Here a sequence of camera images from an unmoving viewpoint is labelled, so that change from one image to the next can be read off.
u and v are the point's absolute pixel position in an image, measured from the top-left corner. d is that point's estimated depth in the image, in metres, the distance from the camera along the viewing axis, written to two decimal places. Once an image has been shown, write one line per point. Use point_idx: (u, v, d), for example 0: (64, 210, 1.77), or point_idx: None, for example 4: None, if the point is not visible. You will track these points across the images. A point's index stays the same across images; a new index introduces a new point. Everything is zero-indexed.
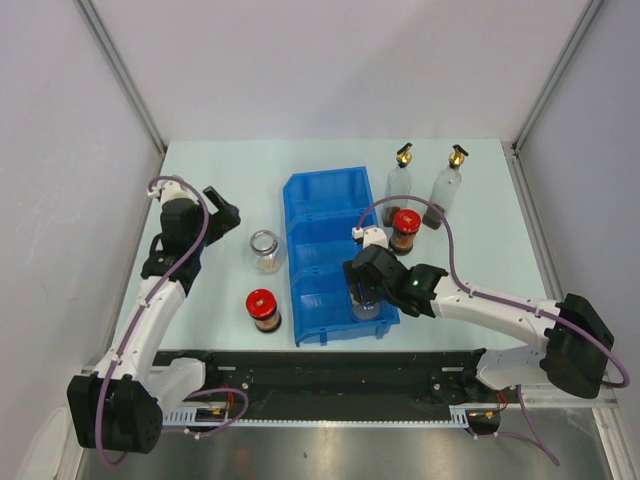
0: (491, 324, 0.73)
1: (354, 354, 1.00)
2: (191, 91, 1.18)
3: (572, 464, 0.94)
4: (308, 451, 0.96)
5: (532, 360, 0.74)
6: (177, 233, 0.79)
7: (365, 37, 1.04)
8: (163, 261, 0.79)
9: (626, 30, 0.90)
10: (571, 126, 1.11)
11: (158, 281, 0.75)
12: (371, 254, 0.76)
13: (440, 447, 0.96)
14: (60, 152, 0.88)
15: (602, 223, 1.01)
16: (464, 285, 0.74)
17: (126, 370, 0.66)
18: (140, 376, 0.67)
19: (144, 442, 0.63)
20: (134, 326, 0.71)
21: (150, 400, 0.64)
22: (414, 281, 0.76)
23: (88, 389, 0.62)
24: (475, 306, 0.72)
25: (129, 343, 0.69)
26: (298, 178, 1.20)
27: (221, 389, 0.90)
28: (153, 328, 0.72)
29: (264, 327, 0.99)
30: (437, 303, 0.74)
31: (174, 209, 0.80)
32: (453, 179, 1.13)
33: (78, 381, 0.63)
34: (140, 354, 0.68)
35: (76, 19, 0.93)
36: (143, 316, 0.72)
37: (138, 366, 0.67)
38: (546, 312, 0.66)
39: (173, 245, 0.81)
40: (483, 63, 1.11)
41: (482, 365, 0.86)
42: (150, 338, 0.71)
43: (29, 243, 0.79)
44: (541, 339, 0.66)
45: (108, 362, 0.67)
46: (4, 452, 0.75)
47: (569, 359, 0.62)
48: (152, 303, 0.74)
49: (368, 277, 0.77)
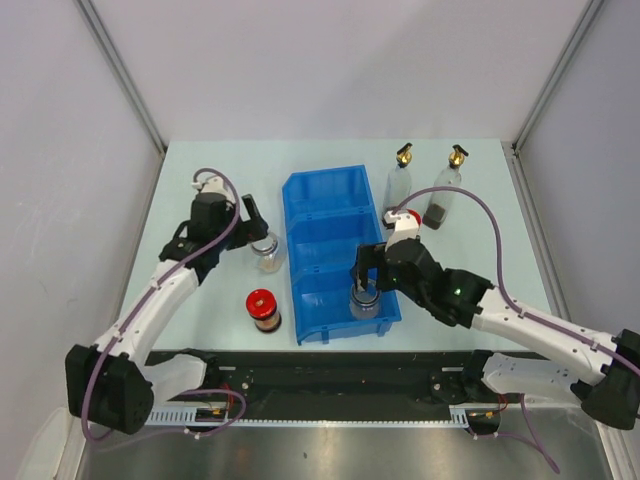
0: (535, 347, 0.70)
1: (356, 354, 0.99)
2: (191, 91, 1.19)
3: (571, 465, 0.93)
4: (307, 451, 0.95)
5: (559, 381, 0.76)
6: (204, 223, 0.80)
7: (364, 36, 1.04)
8: (185, 247, 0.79)
9: (625, 29, 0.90)
10: (571, 126, 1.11)
11: (175, 265, 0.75)
12: (414, 254, 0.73)
13: (440, 447, 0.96)
14: (59, 151, 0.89)
15: (603, 223, 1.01)
16: (514, 305, 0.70)
17: (124, 349, 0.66)
18: (136, 358, 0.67)
19: (130, 423, 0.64)
20: (140, 307, 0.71)
21: (143, 382, 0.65)
22: (456, 289, 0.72)
23: (85, 361, 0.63)
24: (526, 328, 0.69)
25: (133, 323, 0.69)
26: (297, 177, 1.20)
27: (221, 390, 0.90)
28: (159, 313, 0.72)
29: (264, 327, 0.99)
30: (481, 317, 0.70)
31: (207, 200, 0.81)
32: (453, 179, 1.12)
33: (76, 351, 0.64)
34: (141, 336, 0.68)
35: (76, 20, 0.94)
36: (153, 298, 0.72)
37: (137, 348, 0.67)
38: (603, 348, 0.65)
39: (198, 234, 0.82)
40: (481, 63, 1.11)
41: (489, 369, 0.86)
42: (153, 322, 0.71)
43: (29, 242, 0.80)
44: (595, 374, 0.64)
45: (109, 337, 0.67)
46: (4, 451, 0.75)
47: (625, 400, 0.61)
48: (163, 286, 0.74)
49: (405, 275, 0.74)
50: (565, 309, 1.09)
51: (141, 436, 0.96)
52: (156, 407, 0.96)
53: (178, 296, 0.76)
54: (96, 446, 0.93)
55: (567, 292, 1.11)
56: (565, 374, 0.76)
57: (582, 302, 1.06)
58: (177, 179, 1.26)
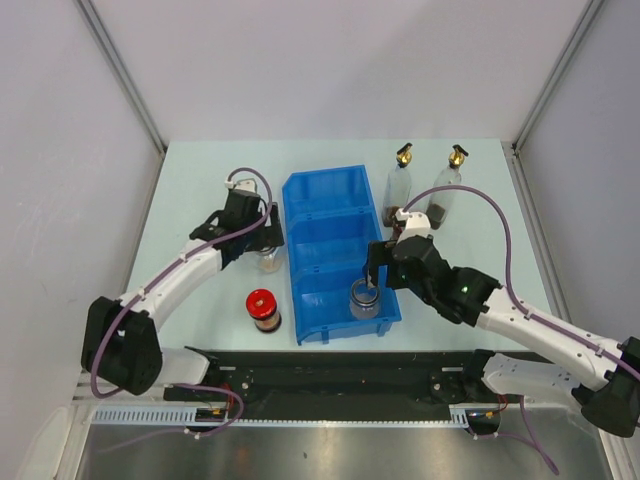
0: (539, 350, 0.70)
1: (356, 353, 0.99)
2: (191, 91, 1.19)
3: (571, 465, 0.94)
4: (308, 451, 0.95)
5: (560, 384, 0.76)
6: (238, 213, 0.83)
7: (364, 37, 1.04)
8: (214, 231, 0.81)
9: (625, 29, 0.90)
10: (571, 125, 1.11)
11: (204, 244, 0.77)
12: (421, 250, 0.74)
13: (440, 447, 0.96)
14: (59, 152, 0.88)
15: (603, 223, 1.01)
16: (521, 306, 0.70)
17: (145, 307, 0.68)
18: (154, 318, 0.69)
19: (136, 382, 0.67)
20: (166, 273, 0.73)
21: (155, 346, 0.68)
22: (463, 287, 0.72)
23: (106, 313, 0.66)
24: (532, 329, 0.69)
25: (158, 285, 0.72)
26: (297, 178, 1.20)
27: (221, 390, 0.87)
28: (183, 282, 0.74)
29: (264, 327, 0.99)
30: (487, 316, 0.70)
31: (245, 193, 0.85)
32: (453, 179, 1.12)
33: (100, 302, 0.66)
34: (162, 299, 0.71)
35: (76, 20, 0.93)
36: (178, 269, 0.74)
37: (158, 308, 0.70)
38: (608, 354, 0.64)
39: (228, 223, 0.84)
40: (481, 63, 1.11)
41: (490, 369, 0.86)
42: (176, 289, 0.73)
43: (29, 243, 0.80)
44: (597, 379, 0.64)
45: (134, 293, 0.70)
46: (5, 452, 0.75)
47: (628, 407, 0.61)
48: (189, 261, 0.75)
49: (412, 270, 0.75)
50: (565, 309, 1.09)
51: (141, 436, 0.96)
52: (157, 407, 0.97)
53: (201, 274, 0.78)
54: (96, 446, 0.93)
55: (567, 292, 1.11)
56: (567, 378, 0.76)
57: (582, 302, 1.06)
58: (177, 179, 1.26)
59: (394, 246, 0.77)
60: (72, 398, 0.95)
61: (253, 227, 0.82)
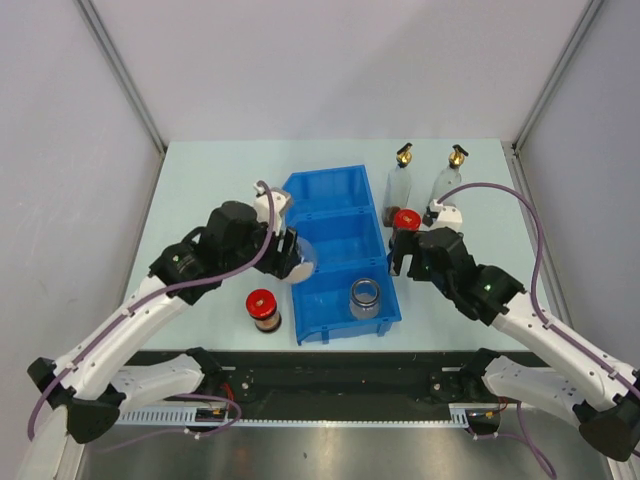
0: (551, 361, 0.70)
1: (350, 353, 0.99)
2: (192, 91, 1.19)
3: (571, 463, 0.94)
4: (307, 451, 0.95)
5: (562, 398, 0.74)
6: (216, 241, 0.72)
7: (364, 37, 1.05)
8: (179, 264, 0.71)
9: (626, 27, 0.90)
10: (571, 125, 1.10)
11: (159, 290, 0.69)
12: (448, 241, 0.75)
13: (441, 447, 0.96)
14: (59, 152, 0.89)
15: (603, 224, 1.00)
16: (542, 314, 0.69)
17: (73, 383, 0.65)
18: (89, 389, 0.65)
19: (83, 436, 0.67)
20: (101, 338, 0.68)
21: (96, 410, 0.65)
22: (486, 285, 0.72)
23: (40, 380, 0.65)
24: (548, 340, 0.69)
25: (90, 354, 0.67)
26: (298, 178, 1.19)
27: (220, 400, 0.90)
28: (124, 343, 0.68)
29: (264, 327, 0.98)
30: (504, 318, 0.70)
31: (232, 215, 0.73)
32: (453, 179, 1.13)
33: (38, 365, 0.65)
34: (95, 369, 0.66)
35: (76, 20, 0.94)
36: (120, 327, 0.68)
37: (89, 382, 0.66)
38: (622, 378, 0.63)
39: (210, 248, 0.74)
40: (481, 62, 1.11)
41: (492, 370, 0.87)
42: (116, 353, 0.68)
43: (30, 242, 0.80)
44: (605, 400, 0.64)
45: (64, 365, 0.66)
46: (4, 453, 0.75)
47: (630, 432, 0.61)
48: (135, 313, 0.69)
49: (436, 261, 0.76)
50: (566, 310, 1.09)
51: (140, 436, 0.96)
52: (157, 407, 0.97)
53: (153, 325, 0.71)
54: (96, 446, 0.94)
55: (567, 292, 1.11)
56: (571, 393, 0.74)
57: (582, 302, 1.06)
58: (176, 179, 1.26)
59: (422, 235, 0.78)
60: None
61: (211, 280, 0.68)
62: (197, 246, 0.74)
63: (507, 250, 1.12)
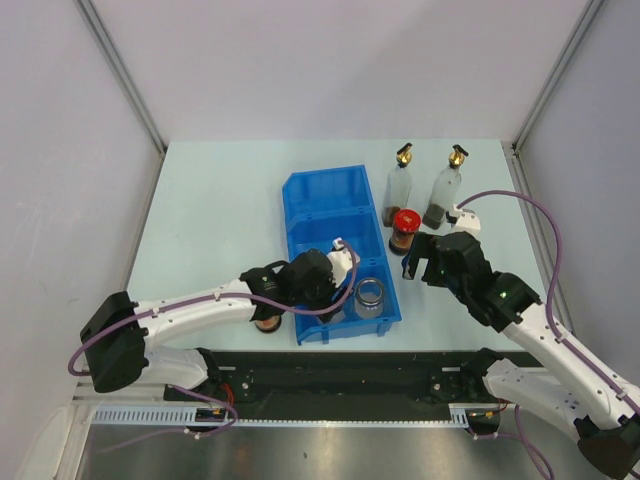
0: (560, 376, 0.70)
1: (356, 353, 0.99)
2: (193, 90, 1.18)
3: (570, 463, 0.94)
4: (308, 452, 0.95)
5: (564, 409, 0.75)
6: (297, 279, 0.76)
7: (364, 36, 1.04)
8: (266, 284, 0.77)
9: (626, 28, 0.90)
10: (571, 125, 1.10)
11: (244, 293, 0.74)
12: (465, 244, 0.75)
13: (440, 447, 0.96)
14: (59, 153, 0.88)
15: (603, 226, 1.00)
16: (555, 328, 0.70)
17: (147, 326, 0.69)
18: (151, 340, 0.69)
19: (103, 383, 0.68)
20: (187, 302, 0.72)
21: (140, 361, 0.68)
22: (502, 292, 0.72)
23: (115, 311, 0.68)
24: (560, 354, 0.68)
25: (173, 310, 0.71)
26: (297, 178, 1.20)
27: (214, 401, 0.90)
28: (199, 318, 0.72)
29: (264, 327, 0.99)
30: (517, 328, 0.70)
31: (316, 259, 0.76)
32: (453, 179, 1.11)
33: (123, 296, 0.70)
34: (169, 326, 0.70)
35: (76, 19, 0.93)
36: (205, 303, 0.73)
37: (159, 333, 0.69)
38: (629, 400, 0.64)
39: (288, 282, 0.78)
40: (481, 63, 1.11)
41: (494, 372, 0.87)
42: (191, 321, 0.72)
43: (29, 243, 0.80)
44: (610, 419, 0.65)
45: (148, 307, 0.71)
46: (5, 452, 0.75)
47: (632, 454, 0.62)
48: (221, 301, 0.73)
49: (451, 263, 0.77)
50: (566, 310, 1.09)
51: (140, 436, 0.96)
52: (157, 407, 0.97)
53: (225, 317, 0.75)
54: (96, 446, 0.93)
55: (567, 293, 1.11)
56: (573, 406, 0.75)
57: (582, 303, 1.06)
58: (178, 179, 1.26)
59: (438, 239, 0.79)
60: (72, 398, 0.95)
61: (281, 307, 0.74)
62: (278, 275, 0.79)
63: (507, 250, 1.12)
